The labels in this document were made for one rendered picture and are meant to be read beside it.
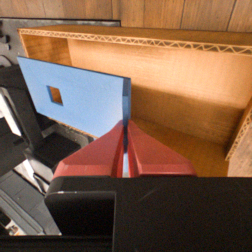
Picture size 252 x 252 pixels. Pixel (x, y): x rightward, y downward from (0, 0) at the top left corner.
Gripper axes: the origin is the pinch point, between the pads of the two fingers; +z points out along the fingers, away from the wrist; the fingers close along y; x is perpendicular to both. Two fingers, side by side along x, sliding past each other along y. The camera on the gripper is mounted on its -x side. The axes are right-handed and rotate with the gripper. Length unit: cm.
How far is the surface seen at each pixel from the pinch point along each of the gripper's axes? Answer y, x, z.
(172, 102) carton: -5.8, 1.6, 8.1
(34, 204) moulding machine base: 270, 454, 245
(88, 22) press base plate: 4.8, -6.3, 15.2
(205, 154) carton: -8.9, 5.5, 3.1
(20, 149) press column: 35, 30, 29
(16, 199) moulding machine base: 327, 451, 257
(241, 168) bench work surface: -14.2, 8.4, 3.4
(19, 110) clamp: 19.7, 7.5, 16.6
